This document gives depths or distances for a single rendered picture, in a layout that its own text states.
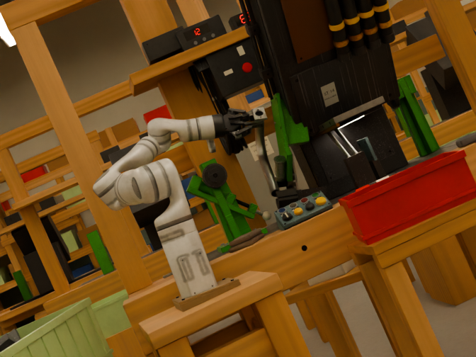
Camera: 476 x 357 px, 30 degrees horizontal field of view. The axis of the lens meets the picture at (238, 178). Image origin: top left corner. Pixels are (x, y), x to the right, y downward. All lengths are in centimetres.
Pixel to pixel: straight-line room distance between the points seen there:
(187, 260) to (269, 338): 27
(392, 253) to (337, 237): 33
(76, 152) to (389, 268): 127
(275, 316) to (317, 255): 47
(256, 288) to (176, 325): 20
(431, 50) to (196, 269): 155
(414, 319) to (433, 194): 31
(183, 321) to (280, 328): 22
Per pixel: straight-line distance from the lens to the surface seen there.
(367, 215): 220
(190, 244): 210
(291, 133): 270
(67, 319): 214
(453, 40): 328
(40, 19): 312
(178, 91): 305
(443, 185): 223
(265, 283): 201
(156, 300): 241
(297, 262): 245
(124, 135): 970
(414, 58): 332
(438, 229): 221
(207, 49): 296
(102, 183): 251
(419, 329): 221
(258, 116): 279
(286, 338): 204
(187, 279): 210
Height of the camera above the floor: 107
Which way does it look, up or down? level
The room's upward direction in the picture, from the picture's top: 24 degrees counter-clockwise
